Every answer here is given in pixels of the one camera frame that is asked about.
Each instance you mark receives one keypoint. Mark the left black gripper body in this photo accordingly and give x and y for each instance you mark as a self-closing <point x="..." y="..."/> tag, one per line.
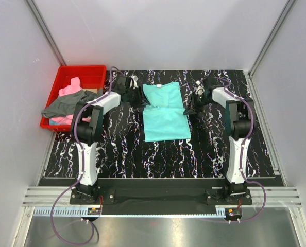
<point x="135" y="96"/>

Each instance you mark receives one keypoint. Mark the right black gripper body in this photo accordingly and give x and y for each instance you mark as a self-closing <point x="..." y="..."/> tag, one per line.
<point x="198" y="102"/>

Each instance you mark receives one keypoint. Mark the teal t shirt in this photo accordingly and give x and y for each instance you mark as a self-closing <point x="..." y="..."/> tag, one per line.
<point x="163" y="119"/>

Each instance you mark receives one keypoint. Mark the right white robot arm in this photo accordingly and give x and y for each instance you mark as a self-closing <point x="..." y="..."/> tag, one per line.
<point x="239" y="125"/>

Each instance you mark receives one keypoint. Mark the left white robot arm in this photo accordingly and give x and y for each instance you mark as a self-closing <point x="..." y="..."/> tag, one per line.
<point x="87" y="127"/>

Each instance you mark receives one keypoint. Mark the red plastic bin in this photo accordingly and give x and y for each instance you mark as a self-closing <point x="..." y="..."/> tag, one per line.
<point x="92" y="77"/>

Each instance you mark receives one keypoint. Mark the pink t shirt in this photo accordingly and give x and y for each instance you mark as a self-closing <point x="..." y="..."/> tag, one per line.
<point x="74" y="87"/>

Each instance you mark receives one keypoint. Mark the grey t shirt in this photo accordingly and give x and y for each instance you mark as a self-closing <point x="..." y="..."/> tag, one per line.
<point x="65" y="105"/>

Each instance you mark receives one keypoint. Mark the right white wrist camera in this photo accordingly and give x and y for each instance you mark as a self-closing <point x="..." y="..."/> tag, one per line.
<point x="206" y="85"/>

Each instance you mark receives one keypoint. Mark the right aluminium corner post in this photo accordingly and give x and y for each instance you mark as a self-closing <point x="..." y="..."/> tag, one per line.
<point x="272" y="35"/>

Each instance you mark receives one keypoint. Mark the aluminium corner post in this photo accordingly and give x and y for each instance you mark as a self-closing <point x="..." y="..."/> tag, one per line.
<point x="272" y="35"/>
<point x="33" y="8"/>

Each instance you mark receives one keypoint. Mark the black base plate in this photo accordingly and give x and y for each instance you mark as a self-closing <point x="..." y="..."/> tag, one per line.
<point x="147" y="196"/>

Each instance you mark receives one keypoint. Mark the left aluminium corner post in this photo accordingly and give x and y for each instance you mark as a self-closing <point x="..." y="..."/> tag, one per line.
<point x="33" y="8"/>

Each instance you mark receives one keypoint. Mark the white slotted cable duct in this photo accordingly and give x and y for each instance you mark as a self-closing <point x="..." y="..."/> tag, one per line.
<point x="88" y="212"/>

